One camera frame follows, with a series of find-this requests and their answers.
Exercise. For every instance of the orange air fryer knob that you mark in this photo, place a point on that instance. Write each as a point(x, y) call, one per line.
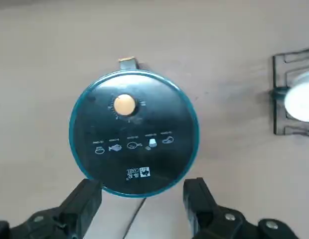
point(124, 104)

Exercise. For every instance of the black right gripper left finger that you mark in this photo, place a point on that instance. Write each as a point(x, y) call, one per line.
point(77, 206)

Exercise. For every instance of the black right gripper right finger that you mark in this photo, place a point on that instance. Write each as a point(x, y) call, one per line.
point(201, 206)

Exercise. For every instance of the green air fryer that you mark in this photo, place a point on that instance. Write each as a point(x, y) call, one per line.
point(134, 149)

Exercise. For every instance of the white cup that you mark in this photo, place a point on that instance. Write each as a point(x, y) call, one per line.
point(301, 99)

